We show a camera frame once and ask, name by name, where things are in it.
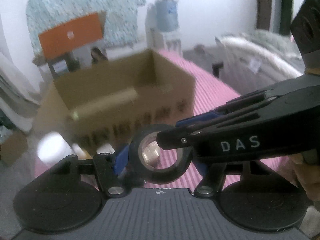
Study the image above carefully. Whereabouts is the white curtain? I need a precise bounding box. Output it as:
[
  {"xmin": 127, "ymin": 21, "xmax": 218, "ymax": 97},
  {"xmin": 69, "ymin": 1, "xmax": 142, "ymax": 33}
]
[{"xmin": 0, "ymin": 50, "xmax": 43, "ymax": 105}]

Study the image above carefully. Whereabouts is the black tape roll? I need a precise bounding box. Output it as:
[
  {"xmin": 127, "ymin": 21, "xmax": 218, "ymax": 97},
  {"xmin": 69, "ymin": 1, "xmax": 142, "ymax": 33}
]
[{"xmin": 128, "ymin": 124, "xmax": 193, "ymax": 184}]

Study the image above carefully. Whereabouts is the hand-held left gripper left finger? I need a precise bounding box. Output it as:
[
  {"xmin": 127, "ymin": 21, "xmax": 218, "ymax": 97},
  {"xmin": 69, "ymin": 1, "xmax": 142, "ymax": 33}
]
[{"xmin": 51, "ymin": 144, "xmax": 131, "ymax": 198}]

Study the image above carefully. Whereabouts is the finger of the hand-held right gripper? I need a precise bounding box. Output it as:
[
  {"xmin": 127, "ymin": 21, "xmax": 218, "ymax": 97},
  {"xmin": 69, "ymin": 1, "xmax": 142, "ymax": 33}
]
[
  {"xmin": 157, "ymin": 127, "xmax": 198, "ymax": 151},
  {"xmin": 175, "ymin": 89, "xmax": 267, "ymax": 129}
]

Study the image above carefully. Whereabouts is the brown door frame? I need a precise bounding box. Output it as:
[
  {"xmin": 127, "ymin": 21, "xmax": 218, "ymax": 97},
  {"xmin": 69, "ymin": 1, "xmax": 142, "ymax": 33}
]
[{"xmin": 256, "ymin": 0, "xmax": 293, "ymax": 34}]

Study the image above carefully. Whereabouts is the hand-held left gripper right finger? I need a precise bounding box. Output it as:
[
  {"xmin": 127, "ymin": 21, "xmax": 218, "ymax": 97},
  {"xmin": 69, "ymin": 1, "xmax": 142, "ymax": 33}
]
[{"xmin": 193, "ymin": 160, "xmax": 266, "ymax": 198}]

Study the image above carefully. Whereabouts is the blue patterned wall cloth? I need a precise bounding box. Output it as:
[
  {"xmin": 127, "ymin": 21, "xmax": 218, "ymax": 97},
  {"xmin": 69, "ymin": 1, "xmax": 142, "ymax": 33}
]
[{"xmin": 26, "ymin": 0, "xmax": 146, "ymax": 50}]

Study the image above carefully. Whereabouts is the small brown cardboard box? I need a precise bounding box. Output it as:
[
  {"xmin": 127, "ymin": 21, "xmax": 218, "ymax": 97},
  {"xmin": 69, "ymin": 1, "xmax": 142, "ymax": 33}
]
[{"xmin": 0, "ymin": 131, "xmax": 28, "ymax": 167}]

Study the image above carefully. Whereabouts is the person's right hand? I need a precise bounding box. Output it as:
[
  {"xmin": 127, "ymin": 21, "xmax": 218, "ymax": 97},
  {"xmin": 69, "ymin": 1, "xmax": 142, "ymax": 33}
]
[{"xmin": 288, "ymin": 152, "xmax": 320, "ymax": 206}]

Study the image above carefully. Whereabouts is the large brown cardboard box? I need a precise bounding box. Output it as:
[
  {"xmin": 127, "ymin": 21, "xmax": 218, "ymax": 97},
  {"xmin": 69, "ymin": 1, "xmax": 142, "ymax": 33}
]
[{"xmin": 34, "ymin": 49, "xmax": 196, "ymax": 155}]

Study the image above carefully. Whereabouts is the dark box with blue label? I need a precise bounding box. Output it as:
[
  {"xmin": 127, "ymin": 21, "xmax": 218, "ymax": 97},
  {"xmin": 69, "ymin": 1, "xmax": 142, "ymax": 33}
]
[{"xmin": 49, "ymin": 55, "xmax": 80, "ymax": 79}]

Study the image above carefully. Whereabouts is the orange cardboard box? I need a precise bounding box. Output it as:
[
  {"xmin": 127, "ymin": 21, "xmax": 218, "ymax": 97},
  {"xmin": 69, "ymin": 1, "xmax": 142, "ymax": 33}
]
[{"xmin": 38, "ymin": 11, "xmax": 107, "ymax": 58}]

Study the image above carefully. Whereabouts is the white pill bottle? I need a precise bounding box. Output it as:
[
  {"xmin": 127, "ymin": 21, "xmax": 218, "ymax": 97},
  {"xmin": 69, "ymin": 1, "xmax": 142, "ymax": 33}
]
[{"xmin": 37, "ymin": 131, "xmax": 73, "ymax": 170}]

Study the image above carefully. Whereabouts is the clear blue water jug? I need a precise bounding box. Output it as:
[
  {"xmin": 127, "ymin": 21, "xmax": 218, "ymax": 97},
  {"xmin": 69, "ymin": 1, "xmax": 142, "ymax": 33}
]
[{"xmin": 155, "ymin": 0, "xmax": 180, "ymax": 34}]

